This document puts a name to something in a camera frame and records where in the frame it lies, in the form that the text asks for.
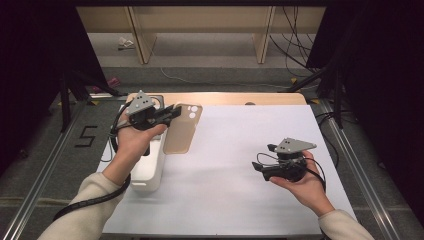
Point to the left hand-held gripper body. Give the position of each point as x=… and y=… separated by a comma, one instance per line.
x=141, y=106

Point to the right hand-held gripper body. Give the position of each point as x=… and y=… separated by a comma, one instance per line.
x=288, y=166

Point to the dark translucent phone case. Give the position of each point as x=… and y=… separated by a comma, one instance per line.
x=159, y=100

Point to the beige phone case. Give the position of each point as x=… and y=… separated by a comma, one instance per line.
x=181, y=136

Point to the white plastic storage basket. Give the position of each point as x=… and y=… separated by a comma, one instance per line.
x=146, y=173

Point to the person's right hand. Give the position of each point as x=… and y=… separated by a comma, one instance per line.
x=308, y=190

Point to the person's left hand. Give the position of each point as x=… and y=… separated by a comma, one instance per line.
x=133, y=143

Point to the white table cover sheet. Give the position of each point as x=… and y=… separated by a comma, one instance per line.
x=233, y=166

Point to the small pink item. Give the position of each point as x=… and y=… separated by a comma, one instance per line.
x=114, y=82

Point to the crumpled white paper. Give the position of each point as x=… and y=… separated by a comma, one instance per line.
x=125, y=43

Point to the black metal stand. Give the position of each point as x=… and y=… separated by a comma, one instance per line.
x=65, y=106
x=338, y=100

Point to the beige wooden desk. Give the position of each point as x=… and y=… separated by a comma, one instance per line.
x=200, y=18

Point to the black curtain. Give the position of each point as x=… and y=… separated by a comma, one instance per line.
x=383, y=83
x=26, y=66

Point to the metal floor rail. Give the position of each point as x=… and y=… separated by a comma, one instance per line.
x=360, y=173
x=37, y=186

